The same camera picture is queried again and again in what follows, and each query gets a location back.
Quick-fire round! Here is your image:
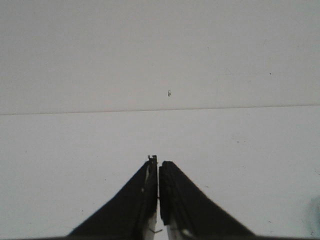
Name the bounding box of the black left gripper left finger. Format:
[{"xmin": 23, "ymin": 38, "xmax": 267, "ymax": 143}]
[{"xmin": 68, "ymin": 155, "xmax": 158, "ymax": 237}]

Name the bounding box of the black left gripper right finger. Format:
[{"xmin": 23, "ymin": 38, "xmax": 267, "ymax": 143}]
[{"xmin": 158, "ymin": 160, "xmax": 256, "ymax": 237}]

